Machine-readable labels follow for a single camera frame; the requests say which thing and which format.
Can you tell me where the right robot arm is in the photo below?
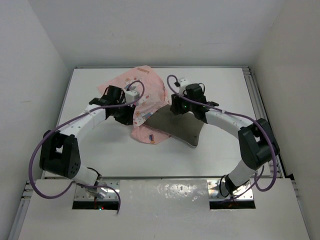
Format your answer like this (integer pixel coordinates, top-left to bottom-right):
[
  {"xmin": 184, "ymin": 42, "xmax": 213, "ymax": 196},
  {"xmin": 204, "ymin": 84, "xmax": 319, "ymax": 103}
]
[{"xmin": 170, "ymin": 79, "xmax": 280, "ymax": 199}]

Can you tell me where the left aluminium frame rail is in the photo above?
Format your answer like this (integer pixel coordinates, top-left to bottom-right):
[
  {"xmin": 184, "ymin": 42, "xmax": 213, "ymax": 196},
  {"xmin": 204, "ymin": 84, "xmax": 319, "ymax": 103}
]
[{"xmin": 7, "ymin": 180, "xmax": 33, "ymax": 240}]

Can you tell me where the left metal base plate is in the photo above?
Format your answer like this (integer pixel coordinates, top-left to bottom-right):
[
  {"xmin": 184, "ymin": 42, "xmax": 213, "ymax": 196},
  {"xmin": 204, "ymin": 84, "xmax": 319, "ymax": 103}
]
[{"xmin": 74, "ymin": 180, "xmax": 120, "ymax": 202}]

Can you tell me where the right aluminium frame rail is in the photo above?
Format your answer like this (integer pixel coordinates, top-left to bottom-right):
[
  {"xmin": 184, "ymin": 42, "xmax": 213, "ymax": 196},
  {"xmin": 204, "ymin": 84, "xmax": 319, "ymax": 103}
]
[{"xmin": 242, "ymin": 67, "xmax": 285, "ymax": 178}]

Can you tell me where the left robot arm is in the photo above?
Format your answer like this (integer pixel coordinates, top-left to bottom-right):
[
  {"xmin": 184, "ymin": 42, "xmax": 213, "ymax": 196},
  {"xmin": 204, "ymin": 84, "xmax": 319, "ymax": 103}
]
[{"xmin": 39, "ymin": 85, "xmax": 140, "ymax": 186}]

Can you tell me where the aluminium frame rail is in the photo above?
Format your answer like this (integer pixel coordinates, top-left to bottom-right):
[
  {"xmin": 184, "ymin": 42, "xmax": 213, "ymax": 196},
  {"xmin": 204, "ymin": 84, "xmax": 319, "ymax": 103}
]
[
  {"xmin": 242, "ymin": 67, "xmax": 285, "ymax": 178},
  {"xmin": 7, "ymin": 180, "xmax": 33, "ymax": 240}
]

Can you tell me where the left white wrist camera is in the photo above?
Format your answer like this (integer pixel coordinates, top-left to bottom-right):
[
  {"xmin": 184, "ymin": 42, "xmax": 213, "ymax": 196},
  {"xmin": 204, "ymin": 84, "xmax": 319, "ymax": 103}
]
[{"xmin": 124, "ymin": 90, "xmax": 140, "ymax": 103}]

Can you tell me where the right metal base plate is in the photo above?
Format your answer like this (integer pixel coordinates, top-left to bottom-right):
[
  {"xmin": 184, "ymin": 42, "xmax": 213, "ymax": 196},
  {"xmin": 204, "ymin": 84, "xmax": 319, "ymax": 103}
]
[{"xmin": 206, "ymin": 178, "xmax": 254, "ymax": 202}]

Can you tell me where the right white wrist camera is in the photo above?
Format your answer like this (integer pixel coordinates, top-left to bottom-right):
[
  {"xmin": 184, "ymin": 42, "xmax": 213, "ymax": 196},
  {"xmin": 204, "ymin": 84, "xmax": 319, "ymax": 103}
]
[{"xmin": 174, "ymin": 77, "xmax": 191, "ymax": 95}]

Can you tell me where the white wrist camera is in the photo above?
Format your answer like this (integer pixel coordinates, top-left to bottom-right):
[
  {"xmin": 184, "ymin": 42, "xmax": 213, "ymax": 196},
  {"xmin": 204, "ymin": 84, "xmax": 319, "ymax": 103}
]
[
  {"xmin": 124, "ymin": 90, "xmax": 140, "ymax": 103},
  {"xmin": 174, "ymin": 77, "xmax": 191, "ymax": 95}
]

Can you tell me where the white front cover board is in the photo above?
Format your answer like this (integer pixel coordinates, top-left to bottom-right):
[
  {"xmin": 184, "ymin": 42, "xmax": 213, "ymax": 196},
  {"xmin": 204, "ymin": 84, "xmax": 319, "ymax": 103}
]
[{"xmin": 19, "ymin": 179, "xmax": 309, "ymax": 240}]

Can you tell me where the grey pillow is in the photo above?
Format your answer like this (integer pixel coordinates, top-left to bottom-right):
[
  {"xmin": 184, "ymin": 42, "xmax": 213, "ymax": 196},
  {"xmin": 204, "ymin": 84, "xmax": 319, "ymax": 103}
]
[{"xmin": 144, "ymin": 104, "xmax": 204, "ymax": 148}]

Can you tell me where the metal base plate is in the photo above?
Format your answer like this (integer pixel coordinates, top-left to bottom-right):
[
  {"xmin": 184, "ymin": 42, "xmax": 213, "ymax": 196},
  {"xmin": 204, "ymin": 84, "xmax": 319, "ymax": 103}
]
[
  {"xmin": 74, "ymin": 180, "xmax": 120, "ymax": 202},
  {"xmin": 206, "ymin": 178, "xmax": 254, "ymax": 202}
]

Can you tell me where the pink cartoon pillowcase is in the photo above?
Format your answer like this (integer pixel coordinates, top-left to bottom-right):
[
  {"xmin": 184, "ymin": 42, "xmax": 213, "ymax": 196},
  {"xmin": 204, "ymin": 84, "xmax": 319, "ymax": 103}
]
[{"xmin": 97, "ymin": 65, "xmax": 170, "ymax": 145}]

